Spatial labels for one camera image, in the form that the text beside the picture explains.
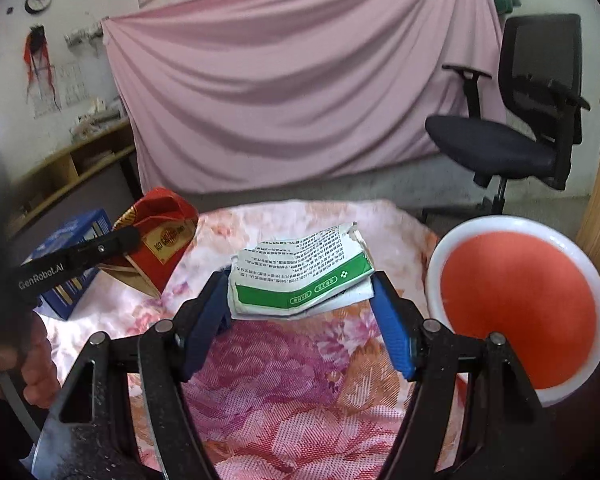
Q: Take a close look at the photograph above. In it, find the wooden desk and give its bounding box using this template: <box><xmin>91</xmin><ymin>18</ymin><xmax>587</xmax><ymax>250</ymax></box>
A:
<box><xmin>6</xmin><ymin>115</ymin><xmax>142</xmax><ymax>238</ymax></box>

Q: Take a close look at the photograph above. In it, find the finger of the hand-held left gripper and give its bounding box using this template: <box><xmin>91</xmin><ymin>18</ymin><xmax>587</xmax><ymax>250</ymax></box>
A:
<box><xmin>9</xmin><ymin>224</ymin><xmax>142</xmax><ymax>307</ymax></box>

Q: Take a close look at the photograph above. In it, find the red hanging decoration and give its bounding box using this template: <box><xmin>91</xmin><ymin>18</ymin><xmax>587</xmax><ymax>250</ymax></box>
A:
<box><xmin>23</xmin><ymin>24</ymin><xmax>62</xmax><ymax>112</ymax></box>

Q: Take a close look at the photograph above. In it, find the white orange plastic bin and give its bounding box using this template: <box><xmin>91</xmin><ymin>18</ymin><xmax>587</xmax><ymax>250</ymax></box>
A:
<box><xmin>426</xmin><ymin>215</ymin><xmax>600</xmax><ymax>409</ymax></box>

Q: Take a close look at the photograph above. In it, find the grey strap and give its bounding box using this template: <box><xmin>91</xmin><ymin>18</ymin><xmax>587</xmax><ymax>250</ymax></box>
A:
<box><xmin>0</xmin><ymin>371</ymin><xmax>44</xmax><ymax>442</ymax></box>

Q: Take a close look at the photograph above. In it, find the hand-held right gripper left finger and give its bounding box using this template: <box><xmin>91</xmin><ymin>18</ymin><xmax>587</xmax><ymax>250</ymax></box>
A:
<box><xmin>45</xmin><ymin>271</ymin><xmax>232</xmax><ymax>480</ymax></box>

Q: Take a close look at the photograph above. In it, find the person's left hand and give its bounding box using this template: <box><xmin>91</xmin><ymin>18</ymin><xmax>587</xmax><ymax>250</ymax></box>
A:
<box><xmin>0</xmin><ymin>310</ymin><xmax>62</xmax><ymax>404</ymax></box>

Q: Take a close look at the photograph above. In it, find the pink hanging cloth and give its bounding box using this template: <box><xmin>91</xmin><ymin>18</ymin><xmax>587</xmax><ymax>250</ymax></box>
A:
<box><xmin>101</xmin><ymin>0</ymin><xmax>508</xmax><ymax>196</ymax></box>

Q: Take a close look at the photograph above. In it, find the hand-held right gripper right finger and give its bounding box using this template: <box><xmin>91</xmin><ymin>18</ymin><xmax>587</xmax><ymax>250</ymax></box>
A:
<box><xmin>372</xmin><ymin>271</ymin><xmax>551</xmax><ymax>480</ymax></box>

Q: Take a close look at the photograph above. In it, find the blue cardboard box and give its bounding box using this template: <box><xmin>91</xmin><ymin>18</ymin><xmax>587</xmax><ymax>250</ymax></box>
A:
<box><xmin>20</xmin><ymin>209</ymin><xmax>115</xmax><ymax>321</ymax></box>

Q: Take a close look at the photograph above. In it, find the green white paper box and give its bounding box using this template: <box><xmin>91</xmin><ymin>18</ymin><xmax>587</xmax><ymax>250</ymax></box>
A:
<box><xmin>228</xmin><ymin>221</ymin><xmax>377</xmax><ymax>320</ymax></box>

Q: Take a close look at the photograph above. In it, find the black office chair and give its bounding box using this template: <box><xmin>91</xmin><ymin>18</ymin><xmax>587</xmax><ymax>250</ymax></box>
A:
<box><xmin>422</xmin><ymin>13</ymin><xmax>592</xmax><ymax>224</ymax></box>

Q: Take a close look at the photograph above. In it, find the white wall paper sheet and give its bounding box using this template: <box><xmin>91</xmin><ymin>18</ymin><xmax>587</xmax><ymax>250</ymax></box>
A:
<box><xmin>32</xmin><ymin>61</ymin><xmax>90</xmax><ymax>120</ymax></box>

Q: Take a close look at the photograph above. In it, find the floral blanket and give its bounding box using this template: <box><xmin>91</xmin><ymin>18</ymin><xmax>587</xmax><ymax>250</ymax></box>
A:
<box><xmin>32</xmin><ymin>199</ymin><xmax>468</xmax><ymax>480</ymax></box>

